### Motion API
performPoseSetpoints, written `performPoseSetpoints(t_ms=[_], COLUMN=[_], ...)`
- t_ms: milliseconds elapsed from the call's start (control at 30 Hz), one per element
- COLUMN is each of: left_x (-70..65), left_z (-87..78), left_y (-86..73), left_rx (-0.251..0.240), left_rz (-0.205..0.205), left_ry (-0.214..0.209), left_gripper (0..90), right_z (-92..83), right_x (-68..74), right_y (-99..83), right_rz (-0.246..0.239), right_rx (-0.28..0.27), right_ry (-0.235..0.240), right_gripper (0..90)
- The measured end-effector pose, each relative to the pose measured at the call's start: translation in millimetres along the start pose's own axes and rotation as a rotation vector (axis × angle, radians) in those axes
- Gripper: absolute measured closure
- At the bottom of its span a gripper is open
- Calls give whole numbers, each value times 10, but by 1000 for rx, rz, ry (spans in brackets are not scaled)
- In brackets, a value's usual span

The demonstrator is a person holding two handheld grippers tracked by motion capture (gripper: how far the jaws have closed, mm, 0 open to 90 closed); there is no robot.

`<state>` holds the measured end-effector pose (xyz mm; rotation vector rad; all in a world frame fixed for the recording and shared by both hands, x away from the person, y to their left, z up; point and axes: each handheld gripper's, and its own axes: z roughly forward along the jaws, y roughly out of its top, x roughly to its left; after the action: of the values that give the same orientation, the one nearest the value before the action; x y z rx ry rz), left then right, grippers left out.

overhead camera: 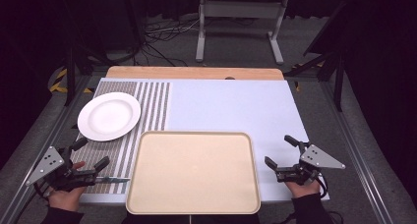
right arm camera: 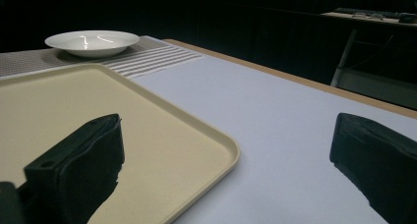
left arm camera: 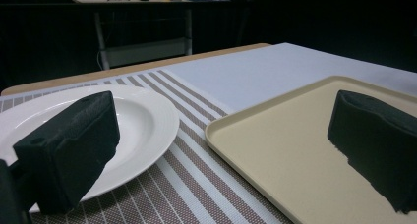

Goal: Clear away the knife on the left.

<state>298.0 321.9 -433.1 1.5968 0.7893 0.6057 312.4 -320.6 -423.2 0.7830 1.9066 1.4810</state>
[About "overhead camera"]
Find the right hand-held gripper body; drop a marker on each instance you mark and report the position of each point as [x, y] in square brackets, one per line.
[319, 158]

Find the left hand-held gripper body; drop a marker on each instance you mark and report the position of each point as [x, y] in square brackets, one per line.
[46, 163]

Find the metal table knife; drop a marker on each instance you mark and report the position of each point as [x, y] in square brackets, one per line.
[113, 179]

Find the person's right hand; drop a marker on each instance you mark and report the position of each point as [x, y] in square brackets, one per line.
[302, 189]

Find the person's left hand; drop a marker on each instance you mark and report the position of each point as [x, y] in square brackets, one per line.
[67, 199]

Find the white round plate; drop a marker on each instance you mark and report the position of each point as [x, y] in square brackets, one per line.
[109, 116]

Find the yellow black floor tape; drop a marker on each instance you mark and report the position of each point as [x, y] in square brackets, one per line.
[59, 83]

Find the black tripod stand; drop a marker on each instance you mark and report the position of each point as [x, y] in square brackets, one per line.
[337, 80]
[70, 76]

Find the light blue table mat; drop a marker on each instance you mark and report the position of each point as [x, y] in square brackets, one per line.
[229, 106]

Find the beige plastic tray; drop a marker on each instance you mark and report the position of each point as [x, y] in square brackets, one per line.
[193, 173]

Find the grey striped placemat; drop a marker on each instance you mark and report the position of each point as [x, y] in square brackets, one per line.
[153, 102]

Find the person's dark clothing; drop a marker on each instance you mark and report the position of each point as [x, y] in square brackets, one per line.
[190, 219]

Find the wooden table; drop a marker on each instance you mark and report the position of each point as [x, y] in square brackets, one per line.
[193, 72]

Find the grey metal stand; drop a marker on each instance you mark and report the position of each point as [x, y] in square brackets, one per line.
[241, 9]

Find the grey metal floor rail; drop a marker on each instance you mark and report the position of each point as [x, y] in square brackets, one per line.
[357, 145]
[39, 145]

